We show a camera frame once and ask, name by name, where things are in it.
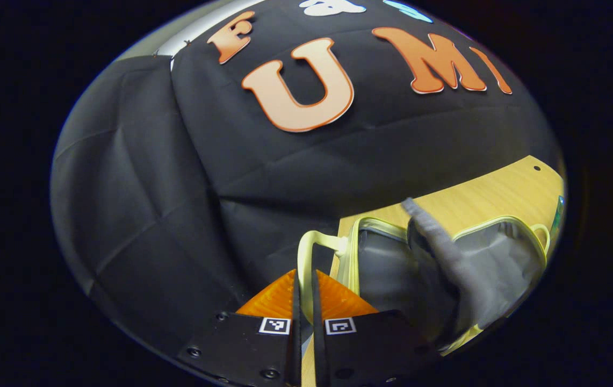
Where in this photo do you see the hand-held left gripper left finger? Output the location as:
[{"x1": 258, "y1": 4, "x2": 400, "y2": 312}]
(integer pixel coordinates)
[{"x1": 176, "y1": 269, "x2": 304, "y2": 387}]

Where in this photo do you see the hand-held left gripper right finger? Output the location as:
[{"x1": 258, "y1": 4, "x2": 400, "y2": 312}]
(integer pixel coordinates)
[{"x1": 312, "y1": 269, "x2": 442, "y2": 387}]

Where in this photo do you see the blue skin care bottle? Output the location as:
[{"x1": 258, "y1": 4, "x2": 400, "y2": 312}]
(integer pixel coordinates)
[{"x1": 552, "y1": 195, "x2": 566, "y2": 240}]

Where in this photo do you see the black backdrop cloth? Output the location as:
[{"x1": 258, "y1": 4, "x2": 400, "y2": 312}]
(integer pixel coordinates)
[{"x1": 50, "y1": 0, "x2": 565, "y2": 377}]

